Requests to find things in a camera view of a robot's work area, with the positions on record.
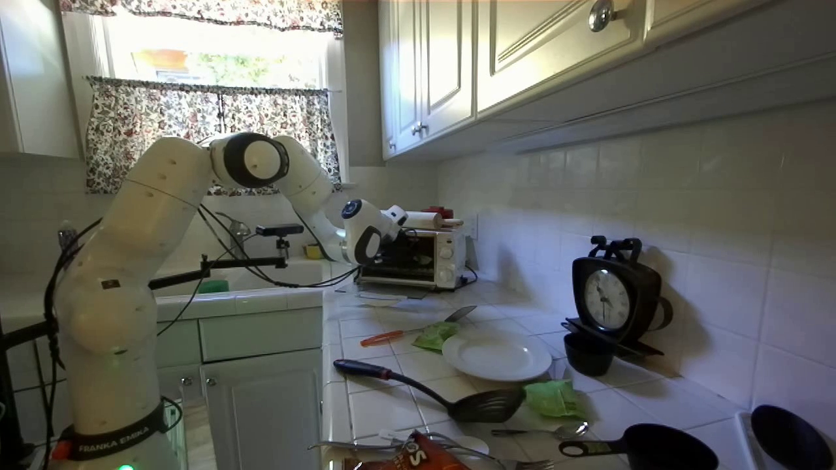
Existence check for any crumpled green cloth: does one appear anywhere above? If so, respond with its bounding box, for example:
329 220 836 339
523 378 593 423

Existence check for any green lower cabinet door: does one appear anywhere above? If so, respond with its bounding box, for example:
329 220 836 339
199 348 326 470

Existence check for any floral window valance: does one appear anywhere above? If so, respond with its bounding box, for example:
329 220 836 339
57 0 346 34

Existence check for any black pot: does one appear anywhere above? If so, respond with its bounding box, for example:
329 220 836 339
748 403 836 470

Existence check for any white wall cabinet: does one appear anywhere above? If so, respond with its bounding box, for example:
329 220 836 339
0 0 84 161

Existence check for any black kettle shaped clock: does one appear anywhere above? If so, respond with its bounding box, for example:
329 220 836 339
559 232 675 360

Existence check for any floral cafe curtain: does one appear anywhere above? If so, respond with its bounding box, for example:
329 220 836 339
84 77 346 199

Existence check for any white toaster oven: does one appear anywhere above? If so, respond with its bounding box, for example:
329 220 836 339
350 218 471 293

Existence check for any panelled upper cabinet door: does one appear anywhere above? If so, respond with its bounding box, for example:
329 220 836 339
421 0 479 141

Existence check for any narrow upper cabinet door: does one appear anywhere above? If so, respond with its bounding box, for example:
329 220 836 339
380 0 425 159

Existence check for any small black cup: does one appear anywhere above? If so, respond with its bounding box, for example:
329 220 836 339
563 332 616 378

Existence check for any orange snack bag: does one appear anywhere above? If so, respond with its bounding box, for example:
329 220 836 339
346 432 475 470

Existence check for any red handled knife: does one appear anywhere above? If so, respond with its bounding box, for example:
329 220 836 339
357 304 482 351

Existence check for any black frying pan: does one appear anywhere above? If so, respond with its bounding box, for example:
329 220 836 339
557 420 721 470

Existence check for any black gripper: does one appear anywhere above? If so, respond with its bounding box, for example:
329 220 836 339
352 223 423 270

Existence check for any white farmhouse sink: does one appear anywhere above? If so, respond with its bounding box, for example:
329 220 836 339
148 258 326 325

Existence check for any white rolling pin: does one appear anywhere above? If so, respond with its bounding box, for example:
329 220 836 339
401 206 445 232

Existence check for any metal spoon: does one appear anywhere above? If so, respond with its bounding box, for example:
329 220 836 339
489 419 593 441

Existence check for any white round plate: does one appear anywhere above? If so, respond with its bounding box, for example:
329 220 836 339
438 335 553 385

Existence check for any green packet with knife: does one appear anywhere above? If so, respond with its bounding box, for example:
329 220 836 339
410 319 462 356

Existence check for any metal sink faucet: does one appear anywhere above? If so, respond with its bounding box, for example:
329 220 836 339
215 210 257 262

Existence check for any black slotted spatula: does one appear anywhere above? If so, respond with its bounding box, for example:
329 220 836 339
331 356 527 425

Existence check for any wide upper cabinet door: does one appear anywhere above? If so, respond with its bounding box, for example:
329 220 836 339
475 0 647 114

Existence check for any kitchen window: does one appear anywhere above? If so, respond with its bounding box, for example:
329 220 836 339
87 11 339 92

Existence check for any metal cabinet knob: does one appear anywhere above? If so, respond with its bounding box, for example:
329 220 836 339
585 0 623 34

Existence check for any black stand frame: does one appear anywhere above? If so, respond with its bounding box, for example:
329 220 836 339
0 317 62 470

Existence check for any green lower cabinet drawer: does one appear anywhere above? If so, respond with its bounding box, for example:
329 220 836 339
196 305 324 366

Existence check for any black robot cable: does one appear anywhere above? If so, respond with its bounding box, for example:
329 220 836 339
40 202 360 438

